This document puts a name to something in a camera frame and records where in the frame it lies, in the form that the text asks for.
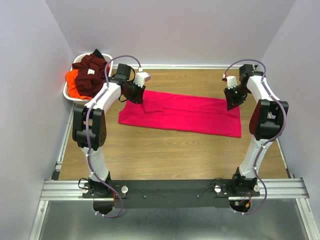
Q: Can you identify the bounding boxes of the orange t shirt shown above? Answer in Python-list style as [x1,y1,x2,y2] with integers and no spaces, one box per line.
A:
[65,62,106,100]

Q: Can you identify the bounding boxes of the back aluminium rail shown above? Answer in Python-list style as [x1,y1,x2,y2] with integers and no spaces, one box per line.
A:
[112,63,245,70]

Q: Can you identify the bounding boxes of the front aluminium rail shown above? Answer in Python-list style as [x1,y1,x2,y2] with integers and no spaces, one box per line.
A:
[40,178,309,201]

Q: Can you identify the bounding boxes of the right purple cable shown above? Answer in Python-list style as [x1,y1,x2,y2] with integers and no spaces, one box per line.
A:
[222,58,287,216]

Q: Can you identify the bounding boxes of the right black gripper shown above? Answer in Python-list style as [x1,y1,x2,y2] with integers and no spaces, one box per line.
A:
[223,85,250,112]

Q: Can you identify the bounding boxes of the black t shirt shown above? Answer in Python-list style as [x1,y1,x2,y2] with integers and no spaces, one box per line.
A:
[90,49,105,60]

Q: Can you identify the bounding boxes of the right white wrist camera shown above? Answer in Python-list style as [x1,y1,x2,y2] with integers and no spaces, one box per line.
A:
[222,74,238,90]

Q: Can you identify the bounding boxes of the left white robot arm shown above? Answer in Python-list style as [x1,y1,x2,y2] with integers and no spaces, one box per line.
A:
[72,64,151,198]

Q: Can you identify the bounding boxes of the maroon t shirt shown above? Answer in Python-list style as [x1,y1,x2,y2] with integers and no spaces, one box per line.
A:
[72,53,107,98]

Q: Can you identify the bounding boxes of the left aluminium rail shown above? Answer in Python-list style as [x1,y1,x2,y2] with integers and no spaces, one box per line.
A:
[50,103,75,181]

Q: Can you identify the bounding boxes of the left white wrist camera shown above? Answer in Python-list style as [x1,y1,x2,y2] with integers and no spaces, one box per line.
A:
[133,71,151,88]

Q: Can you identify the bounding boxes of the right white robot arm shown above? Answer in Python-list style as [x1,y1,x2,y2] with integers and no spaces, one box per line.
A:
[222,64,289,196]

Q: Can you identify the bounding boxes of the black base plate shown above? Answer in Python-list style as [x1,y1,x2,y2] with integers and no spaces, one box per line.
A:
[78,178,260,214]

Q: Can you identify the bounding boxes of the pink t shirt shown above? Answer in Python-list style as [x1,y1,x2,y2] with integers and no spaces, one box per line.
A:
[118,90,242,138]

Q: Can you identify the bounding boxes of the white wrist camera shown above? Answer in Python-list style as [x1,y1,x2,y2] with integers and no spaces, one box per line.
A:
[133,71,151,88]
[222,74,238,90]

